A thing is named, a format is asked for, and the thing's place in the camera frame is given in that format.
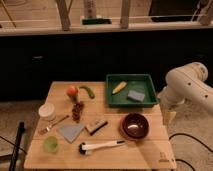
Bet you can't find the dark red bowl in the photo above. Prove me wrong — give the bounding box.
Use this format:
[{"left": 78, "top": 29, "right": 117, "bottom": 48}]
[{"left": 119, "top": 113, "right": 149, "bottom": 141}]

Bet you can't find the green plastic cup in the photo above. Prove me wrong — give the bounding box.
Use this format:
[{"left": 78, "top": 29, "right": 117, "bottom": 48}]
[{"left": 43, "top": 136, "right": 59, "bottom": 153}]

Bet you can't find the white round container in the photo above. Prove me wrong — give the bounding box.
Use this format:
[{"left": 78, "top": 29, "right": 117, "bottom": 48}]
[{"left": 38, "top": 103, "right": 56, "bottom": 121}]

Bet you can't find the green box on shelf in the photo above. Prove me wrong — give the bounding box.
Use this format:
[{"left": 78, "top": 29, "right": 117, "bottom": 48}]
[{"left": 82, "top": 18, "right": 112, "bottom": 25}]

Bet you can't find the green cucumber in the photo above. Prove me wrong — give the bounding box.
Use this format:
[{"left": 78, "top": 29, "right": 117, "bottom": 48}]
[{"left": 79, "top": 85, "right": 95, "bottom": 99}]

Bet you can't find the orange tomato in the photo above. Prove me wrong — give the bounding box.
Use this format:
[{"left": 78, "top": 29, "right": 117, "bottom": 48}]
[{"left": 66, "top": 85, "right": 78, "bottom": 98}]

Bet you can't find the blue-grey sponge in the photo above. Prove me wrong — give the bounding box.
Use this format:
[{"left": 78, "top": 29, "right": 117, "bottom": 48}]
[{"left": 127, "top": 90, "right": 145, "bottom": 102}]

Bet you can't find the black pole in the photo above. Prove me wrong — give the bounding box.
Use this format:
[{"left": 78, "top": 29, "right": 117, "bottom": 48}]
[{"left": 9, "top": 122, "right": 25, "bottom": 171}]

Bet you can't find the brown grape bunch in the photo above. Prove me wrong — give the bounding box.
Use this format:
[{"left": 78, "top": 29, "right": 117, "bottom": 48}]
[{"left": 72, "top": 101, "right": 84, "bottom": 122}]

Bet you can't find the black cable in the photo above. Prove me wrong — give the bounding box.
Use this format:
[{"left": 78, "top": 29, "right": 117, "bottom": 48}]
[{"left": 168, "top": 132, "right": 213, "bottom": 171}]

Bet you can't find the wooden eraser with black felt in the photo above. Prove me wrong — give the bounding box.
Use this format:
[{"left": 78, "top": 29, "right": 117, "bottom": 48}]
[{"left": 86, "top": 118, "right": 108, "bottom": 135}]

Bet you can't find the blue-grey folded cloth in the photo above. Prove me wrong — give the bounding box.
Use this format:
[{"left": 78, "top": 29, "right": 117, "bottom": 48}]
[{"left": 58, "top": 124, "right": 84, "bottom": 143}]

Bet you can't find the white handled dish brush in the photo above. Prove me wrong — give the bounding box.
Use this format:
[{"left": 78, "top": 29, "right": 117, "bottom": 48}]
[{"left": 79, "top": 140, "right": 125, "bottom": 155}]

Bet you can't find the green plastic tray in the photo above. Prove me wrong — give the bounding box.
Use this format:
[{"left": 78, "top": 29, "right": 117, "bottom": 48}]
[{"left": 105, "top": 74, "right": 158, "bottom": 108}]

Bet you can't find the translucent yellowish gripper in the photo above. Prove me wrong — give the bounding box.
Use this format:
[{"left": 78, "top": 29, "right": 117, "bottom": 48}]
[{"left": 161, "top": 104, "right": 176, "bottom": 126}]

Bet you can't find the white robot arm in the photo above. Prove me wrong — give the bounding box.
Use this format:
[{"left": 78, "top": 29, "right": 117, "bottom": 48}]
[{"left": 158, "top": 62, "right": 213, "bottom": 125}]

